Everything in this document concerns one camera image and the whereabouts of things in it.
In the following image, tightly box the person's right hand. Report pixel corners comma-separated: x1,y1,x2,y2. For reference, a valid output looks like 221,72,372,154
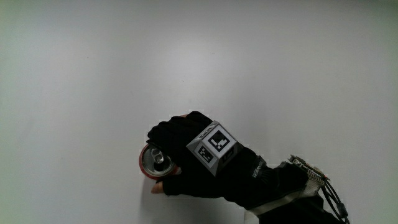
146,110,278,210

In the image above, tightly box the black cable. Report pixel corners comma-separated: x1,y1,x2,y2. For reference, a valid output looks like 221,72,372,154
320,180,351,224

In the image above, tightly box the person's right forearm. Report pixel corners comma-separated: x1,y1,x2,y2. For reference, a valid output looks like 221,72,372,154
244,161,345,224

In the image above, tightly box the wrist sensor circuit board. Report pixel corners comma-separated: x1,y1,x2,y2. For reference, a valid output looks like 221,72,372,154
287,154,331,182

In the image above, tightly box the grey wrist strap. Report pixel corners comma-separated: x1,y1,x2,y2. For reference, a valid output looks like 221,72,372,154
248,169,326,217

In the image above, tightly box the red cola can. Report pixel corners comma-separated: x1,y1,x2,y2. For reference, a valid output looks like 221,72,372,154
139,142,182,181

